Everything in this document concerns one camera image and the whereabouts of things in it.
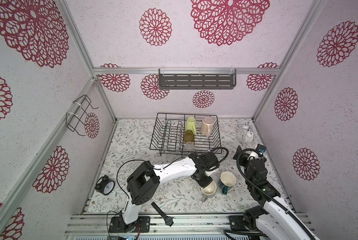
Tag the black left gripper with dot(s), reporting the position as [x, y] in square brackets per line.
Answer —
[203, 184]

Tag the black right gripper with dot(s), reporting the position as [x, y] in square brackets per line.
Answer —
[244, 158]

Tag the white cup grey handle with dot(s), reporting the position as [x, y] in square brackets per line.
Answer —
[208, 192]

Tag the dark green mug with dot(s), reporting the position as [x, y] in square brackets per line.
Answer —
[226, 182]

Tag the clear glass cup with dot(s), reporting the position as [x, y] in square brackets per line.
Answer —
[189, 146]

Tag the amber glass cup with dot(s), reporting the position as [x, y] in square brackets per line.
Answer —
[188, 136]

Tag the pink tall mug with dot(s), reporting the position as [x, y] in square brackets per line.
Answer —
[207, 126]

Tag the light green mug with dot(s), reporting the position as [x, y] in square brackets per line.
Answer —
[190, 125]

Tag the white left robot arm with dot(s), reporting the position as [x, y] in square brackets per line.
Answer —
[146, 179]

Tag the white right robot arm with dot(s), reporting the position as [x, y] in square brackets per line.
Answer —
[272, 217]

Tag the white alarm clock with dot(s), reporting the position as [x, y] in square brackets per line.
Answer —
[245, 134]

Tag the black wristwatch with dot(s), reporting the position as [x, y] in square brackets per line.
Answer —
[168, 220]

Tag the black alarm clock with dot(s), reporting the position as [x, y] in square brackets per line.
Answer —
[105, 185]

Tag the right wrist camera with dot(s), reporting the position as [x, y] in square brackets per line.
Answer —
[258, 153]

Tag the black wire dish rack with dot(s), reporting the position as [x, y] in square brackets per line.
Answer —
[169, 130]

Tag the grey wall shelf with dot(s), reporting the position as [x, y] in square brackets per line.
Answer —
[196, 81]

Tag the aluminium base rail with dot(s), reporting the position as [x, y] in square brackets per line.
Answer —
[184, 224]

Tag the black wire wall holder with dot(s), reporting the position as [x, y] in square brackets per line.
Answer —
[83, 121]

